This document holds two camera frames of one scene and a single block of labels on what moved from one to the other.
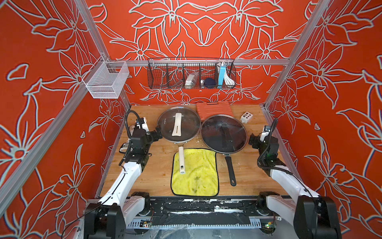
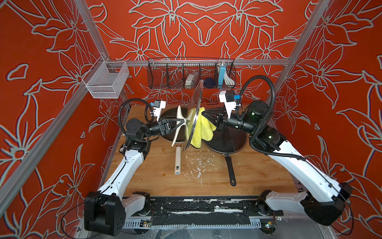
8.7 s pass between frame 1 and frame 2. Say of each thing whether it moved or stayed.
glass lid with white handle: moved
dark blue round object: stayed
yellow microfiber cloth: moved
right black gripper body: moved
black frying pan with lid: stayed
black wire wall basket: stayed
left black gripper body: moved
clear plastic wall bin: stayed
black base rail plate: stayed
